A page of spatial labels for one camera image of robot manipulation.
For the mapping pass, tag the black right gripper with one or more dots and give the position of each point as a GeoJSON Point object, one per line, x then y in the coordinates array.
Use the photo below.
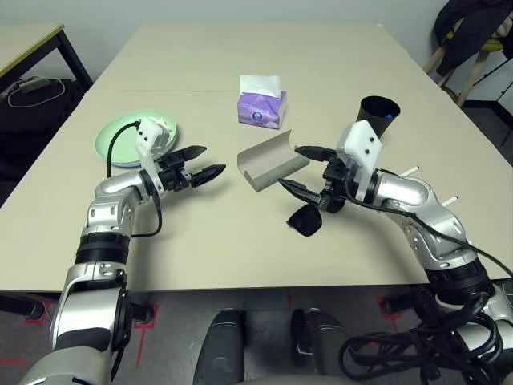
{"type": "Point", "coordinates": [336, 180]}

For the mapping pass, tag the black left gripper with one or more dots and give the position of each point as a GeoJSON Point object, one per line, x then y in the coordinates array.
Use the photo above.
{"type": "Point", "coordinates": [172, 174]}

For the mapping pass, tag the white tissue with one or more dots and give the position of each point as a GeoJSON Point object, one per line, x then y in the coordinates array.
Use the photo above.
{"type": "Point", "coordinates": [172, 129]}

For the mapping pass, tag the grey glasses case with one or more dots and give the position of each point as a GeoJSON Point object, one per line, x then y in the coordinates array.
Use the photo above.
{"type": "Point", "coordinates": [264, 160]}

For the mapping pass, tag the black sunglasses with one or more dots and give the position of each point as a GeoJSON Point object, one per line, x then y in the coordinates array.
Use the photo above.
{"type": "Point", "coordinates": [306, 220]}

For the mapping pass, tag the light green plate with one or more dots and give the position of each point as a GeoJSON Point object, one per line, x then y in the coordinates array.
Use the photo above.
{"type": "Point", "coordinates": [124, 148]}

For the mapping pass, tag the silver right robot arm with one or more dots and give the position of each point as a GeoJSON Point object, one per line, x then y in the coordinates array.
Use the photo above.
{"type": "Point", "coordinates": [405, 190]}

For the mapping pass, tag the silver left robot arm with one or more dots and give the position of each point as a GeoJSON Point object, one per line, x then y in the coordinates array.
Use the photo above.
{"type": "Point", "coordinates": [116, 188]}

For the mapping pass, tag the light blue plate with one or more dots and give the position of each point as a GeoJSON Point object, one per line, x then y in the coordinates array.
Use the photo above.
{"type": "Point", "coordinates": [132, 165]}

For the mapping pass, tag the purple tissue pack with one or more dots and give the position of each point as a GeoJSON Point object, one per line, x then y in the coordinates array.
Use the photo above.
{"type": "Point", "coordinates": [256, 114]}

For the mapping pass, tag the black plastic cup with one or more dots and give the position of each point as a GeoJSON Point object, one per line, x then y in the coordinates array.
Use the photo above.
{"type": "Point", "coordinates": [384, 124]}

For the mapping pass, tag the black table foot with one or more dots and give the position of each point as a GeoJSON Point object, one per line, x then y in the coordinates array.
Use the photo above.
{"type": "Point", "coordinates": [394, 305]}
{"type": "Point", "coordinates": [142, 312]}

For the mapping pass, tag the dark grey robot right leg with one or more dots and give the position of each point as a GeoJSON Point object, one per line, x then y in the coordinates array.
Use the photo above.
{"type": "Point", "coordinates": [320, 337]}

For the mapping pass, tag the dark grey robot leg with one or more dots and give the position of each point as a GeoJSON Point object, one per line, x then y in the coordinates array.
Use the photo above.
{"type": "Point", "coordinates": [320, 337]}
{"type": "Point", "coordinates": [220, 345]}

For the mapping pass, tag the dark grey robot left leg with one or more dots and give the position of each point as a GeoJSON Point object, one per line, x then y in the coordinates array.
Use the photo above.
{"type": "Point", "coordinates": [220, 345]}

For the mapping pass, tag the wooden stool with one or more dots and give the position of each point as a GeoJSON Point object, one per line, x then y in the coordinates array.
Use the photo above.
{"type": "Point", "coordinates": [477, 76]}

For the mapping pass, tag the black jacket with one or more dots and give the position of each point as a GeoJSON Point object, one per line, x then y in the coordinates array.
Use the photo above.
{"type": "Point", "coordinates": [461, 32]}

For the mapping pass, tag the black tripod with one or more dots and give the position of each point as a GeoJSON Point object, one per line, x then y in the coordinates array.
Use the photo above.
{"type": "Point", "coordinates": [491, 71]}

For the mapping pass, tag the yellow seat cushion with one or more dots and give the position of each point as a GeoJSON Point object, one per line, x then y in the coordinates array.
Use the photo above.
{"type": "Point", "coordinates": [491, 45]}

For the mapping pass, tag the cream fleece garment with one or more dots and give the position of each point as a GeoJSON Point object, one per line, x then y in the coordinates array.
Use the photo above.
{"type": "Point", "coordinates": [504, 30]}

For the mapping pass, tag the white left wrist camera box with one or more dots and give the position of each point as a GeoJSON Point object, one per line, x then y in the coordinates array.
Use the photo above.
{"type": "Point", "coordinates": [150, 136]}

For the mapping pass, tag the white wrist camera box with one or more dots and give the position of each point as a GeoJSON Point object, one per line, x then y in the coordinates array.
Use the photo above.
{"type": "Point", "coordinates": [360, 140]}
{"type": "Point", "coordinates": [150, 136]}

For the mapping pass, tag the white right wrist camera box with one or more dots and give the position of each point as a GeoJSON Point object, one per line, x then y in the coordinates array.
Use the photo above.
{"type": "Point", "coordinates": [360, 140]}

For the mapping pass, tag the side table with black frame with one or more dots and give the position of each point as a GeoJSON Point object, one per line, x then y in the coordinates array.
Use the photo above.
{"type": "Point", "coordinates": [24, 40]}

